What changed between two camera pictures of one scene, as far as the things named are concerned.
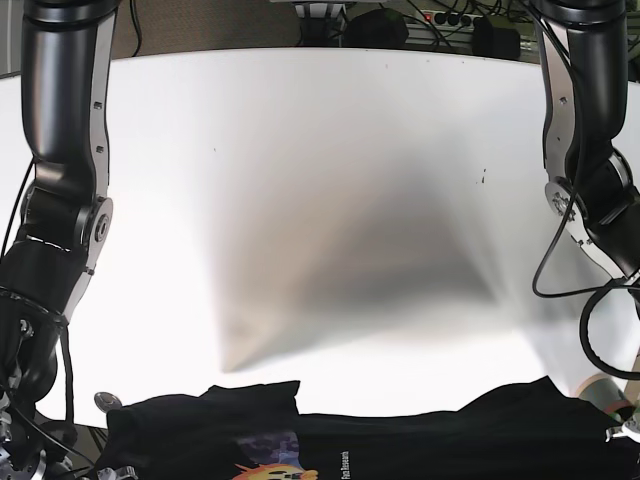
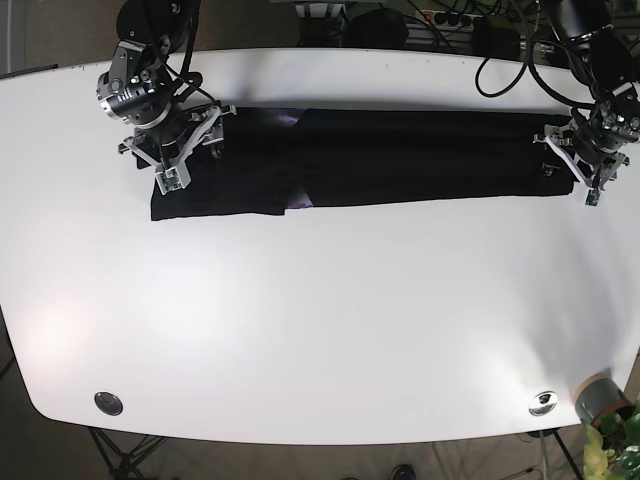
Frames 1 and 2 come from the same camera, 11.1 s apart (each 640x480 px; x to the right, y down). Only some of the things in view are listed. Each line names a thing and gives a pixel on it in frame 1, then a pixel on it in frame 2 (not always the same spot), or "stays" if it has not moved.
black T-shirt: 534,430 → 270,160
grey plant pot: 603,391 stays
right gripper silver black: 121,473 → 166,146
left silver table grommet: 106,401 stays
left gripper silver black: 629,428 → 593,158
